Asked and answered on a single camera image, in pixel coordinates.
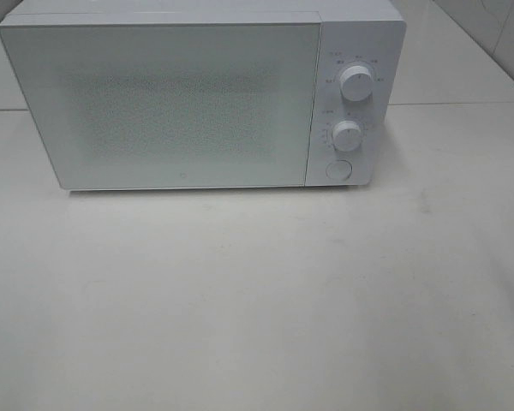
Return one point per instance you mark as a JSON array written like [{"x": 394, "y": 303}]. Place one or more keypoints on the white microwave door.
[{"x": 144, "y": 107}]

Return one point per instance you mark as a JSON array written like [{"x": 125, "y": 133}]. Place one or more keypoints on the round white door button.
[{"x": 339, "y": 170}]

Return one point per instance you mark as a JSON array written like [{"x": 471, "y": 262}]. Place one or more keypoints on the white microwave oven body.
[{"x": 370, "y": 32}]

